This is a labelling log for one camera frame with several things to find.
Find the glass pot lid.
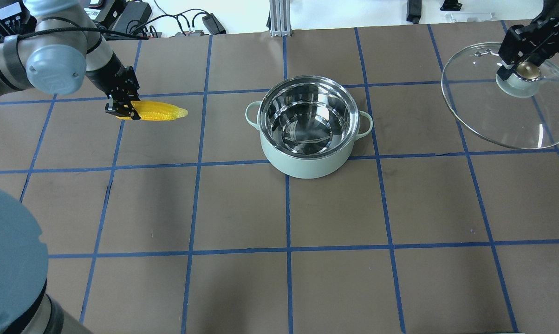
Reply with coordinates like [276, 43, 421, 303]
[441, 42, 559, 149]

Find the yellow corn cob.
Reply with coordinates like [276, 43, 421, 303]
[131, 101, 189, 121]

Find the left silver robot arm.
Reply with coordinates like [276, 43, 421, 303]
[0, 0, 137, 334]

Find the small black power brick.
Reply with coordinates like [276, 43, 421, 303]
[201, 13, 227, 35]

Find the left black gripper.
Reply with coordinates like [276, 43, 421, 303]
[93, 53, 141, 120]

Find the aluminium frame post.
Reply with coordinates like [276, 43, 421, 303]
[268, 0, 293, 37]

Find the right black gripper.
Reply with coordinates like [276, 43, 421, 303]
[497, 0, 559, 82]

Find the mint green cooking pot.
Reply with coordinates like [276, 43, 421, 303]
[244, 75, 374, 179]

